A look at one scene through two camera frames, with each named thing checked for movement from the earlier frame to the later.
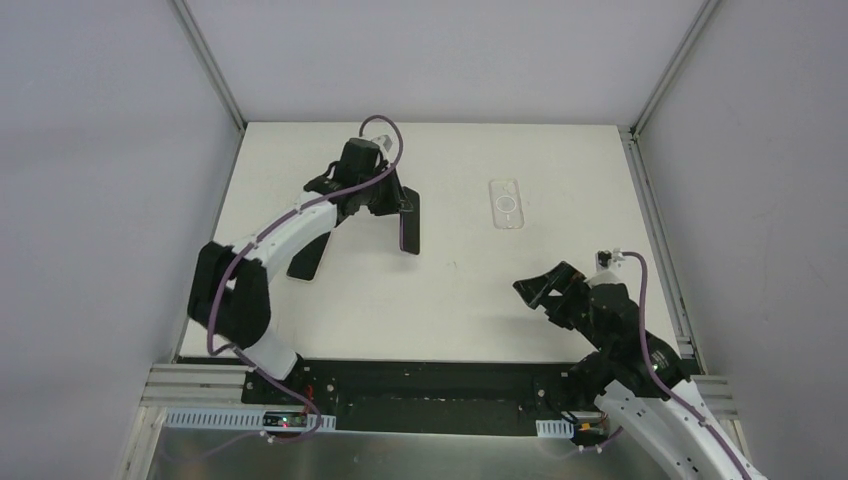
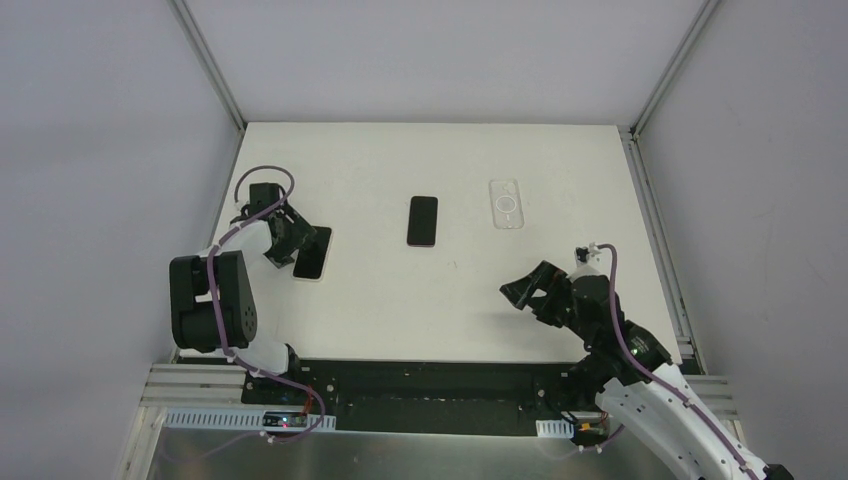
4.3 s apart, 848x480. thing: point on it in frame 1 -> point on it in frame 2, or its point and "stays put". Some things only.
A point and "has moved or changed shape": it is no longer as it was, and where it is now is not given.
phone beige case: x=305 y=264 stays put
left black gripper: x=364 y=201 -> x=291 y=234
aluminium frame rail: x=195 y=386 stays put
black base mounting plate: x=423 y=395 stays put
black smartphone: x=410 y=221 has moved or changed shape
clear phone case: x=506 y=204 stays put
